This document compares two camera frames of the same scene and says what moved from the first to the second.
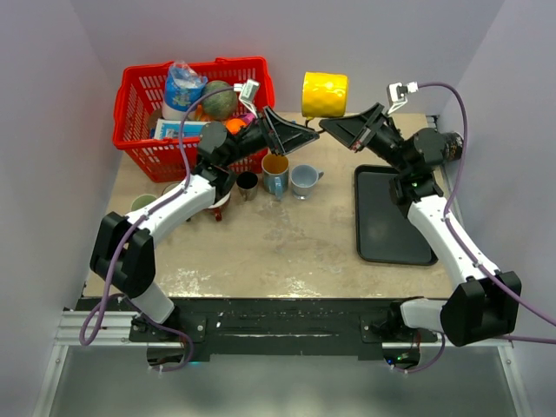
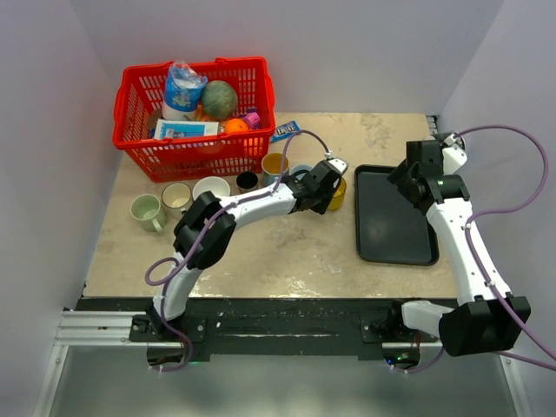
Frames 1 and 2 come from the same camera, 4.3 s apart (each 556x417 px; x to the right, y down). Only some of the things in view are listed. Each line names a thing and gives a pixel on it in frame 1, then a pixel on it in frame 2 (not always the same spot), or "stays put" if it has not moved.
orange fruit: x=234 y=125 stays put
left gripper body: x=270 y=136 → x=323 y=199
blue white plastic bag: x=183 y=90 stays put
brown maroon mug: x=247 y=182 stays put
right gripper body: x=384 y=141 → x=401 y=177
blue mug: x=275 y=174 stays put
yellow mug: x=324 y=95 → x=337 y=200
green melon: x=221 y=105 stays put
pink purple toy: x=248 y=117 stays put
